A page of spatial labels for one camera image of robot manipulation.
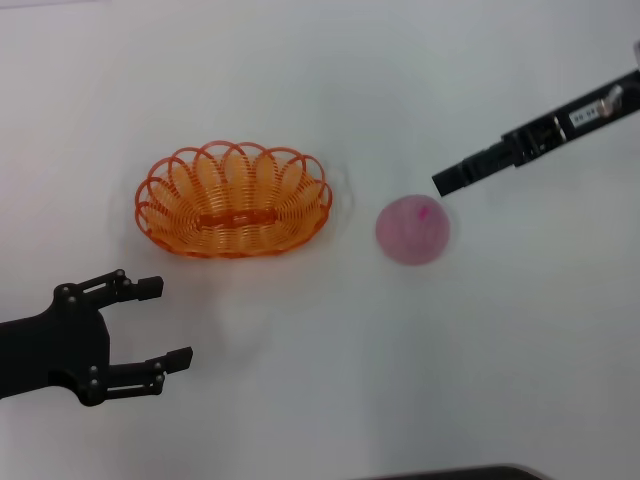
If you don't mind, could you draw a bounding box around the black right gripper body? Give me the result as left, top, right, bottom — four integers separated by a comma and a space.
499, 69, 640, 166

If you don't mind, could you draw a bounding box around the orange plastic wire basket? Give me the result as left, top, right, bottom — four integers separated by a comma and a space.
133, 140, 334, 260

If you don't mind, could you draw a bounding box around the pink peach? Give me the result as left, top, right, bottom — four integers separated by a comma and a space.
374, 193, 451, 267

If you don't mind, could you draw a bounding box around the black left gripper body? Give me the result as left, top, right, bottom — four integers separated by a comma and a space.
0, 282, 112, 407

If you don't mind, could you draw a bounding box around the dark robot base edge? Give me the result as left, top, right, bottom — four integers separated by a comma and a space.
349, 464, 546, 480

